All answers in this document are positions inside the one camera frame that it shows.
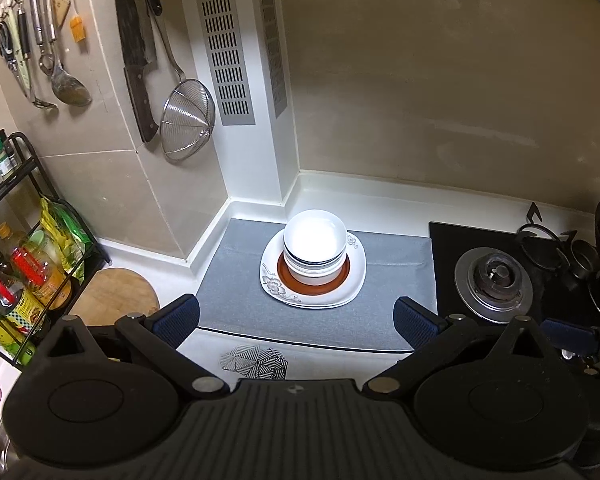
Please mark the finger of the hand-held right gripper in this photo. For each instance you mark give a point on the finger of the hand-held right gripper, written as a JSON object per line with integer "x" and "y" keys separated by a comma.
{"x": 570, "y": 336}

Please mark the small gas burner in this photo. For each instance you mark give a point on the small gas burner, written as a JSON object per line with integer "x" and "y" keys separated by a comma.
{"x": 585, "y": 260}

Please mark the dark sauce bottle red label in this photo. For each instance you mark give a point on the dark sauce bottle red label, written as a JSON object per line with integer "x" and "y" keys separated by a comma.
{"x": 0, "y": 285}

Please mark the steel mesh strainer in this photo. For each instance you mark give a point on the steel mesh strainer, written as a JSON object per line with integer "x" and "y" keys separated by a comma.
{"x": 187, "y": 120}

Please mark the grey vent grille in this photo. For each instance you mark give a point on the grey vent grille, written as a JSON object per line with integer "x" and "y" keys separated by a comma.
{"x": 225, "y": 60}
{"x": 272, "y": 50}

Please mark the wooden spatula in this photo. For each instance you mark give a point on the wooden spatula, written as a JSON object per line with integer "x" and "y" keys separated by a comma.
{"x": 60, "y": 5}

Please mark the black pan support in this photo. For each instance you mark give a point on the black pan support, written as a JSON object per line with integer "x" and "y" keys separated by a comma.
{"x": 534, "y": 215}

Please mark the yellow green snack packet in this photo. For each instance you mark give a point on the yellow green snack packet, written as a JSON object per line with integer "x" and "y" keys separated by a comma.
{"x": 62, "y": 235}

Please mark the yellow capped bottle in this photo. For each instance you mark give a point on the yellow capped bottle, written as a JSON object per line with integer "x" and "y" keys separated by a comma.
{"x": 5, "y": 237}

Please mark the blue patterned bowl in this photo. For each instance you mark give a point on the blue patterned bowl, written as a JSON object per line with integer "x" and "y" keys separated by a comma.
{"x": 310, "y": 262}

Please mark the white floral plate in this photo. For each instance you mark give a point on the white floral plate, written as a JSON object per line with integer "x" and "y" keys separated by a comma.
{"x": 330, "y": 306}
{"x": 354, "y": 285}

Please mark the green capped spice bottle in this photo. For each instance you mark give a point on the green capped spice bottle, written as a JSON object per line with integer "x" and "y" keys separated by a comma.
{"x": 2, "y": 157}

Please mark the steel serving spoon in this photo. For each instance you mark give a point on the steel serving spoon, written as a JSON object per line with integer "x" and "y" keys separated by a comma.
{"x": 70, "y": 90}

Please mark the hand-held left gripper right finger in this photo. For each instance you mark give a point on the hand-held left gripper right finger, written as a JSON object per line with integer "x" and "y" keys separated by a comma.
{"x": 417, "y": 322}

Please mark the green yellow bottle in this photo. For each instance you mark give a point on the green yellow bottle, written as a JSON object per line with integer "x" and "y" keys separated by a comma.
{"x": 10, "y": 330}

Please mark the kitchen scissors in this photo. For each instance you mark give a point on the kitchen scissors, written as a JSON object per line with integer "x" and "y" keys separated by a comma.
{"x": 5, "y": 45}

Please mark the yellow oil bottle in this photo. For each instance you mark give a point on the yellow oil bottle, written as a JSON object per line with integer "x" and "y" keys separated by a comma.
{"x": 40, "y": 275}

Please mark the steel peeler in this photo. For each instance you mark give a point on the steel peeler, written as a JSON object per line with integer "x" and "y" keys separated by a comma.
{"x": 37, "y": 25}

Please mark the wooden cutting board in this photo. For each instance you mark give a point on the wooden cutting board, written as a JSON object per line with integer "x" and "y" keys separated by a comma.
{"x": 115, "y": 295}

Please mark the black gas cooktop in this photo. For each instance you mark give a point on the black gas cooktop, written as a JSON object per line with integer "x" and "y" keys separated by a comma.
{"x": 450, "y": 245}

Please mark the brown round plate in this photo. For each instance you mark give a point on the brown round plate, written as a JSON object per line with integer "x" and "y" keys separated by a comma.
{"x": 320, "y": 290}

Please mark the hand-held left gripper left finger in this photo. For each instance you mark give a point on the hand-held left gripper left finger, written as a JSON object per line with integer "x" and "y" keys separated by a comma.
{"x": 177, "y": 320}

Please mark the orange silicone brush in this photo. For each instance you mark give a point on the orange silicone brush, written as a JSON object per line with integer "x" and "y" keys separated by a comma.
{"x": 78, "y": 30}

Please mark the beige bowl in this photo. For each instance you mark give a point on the beige bowl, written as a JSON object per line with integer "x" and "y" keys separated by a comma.
{"x": 315, "y": 276}

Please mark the black kitchen cleaver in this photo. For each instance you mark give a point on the black kitchen cleaver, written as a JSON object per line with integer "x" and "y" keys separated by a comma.
{"x": 135, "y": 35}

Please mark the grey counter mat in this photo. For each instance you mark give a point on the grey counter mat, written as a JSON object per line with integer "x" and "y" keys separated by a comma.
{"x": 230, "y": 285}

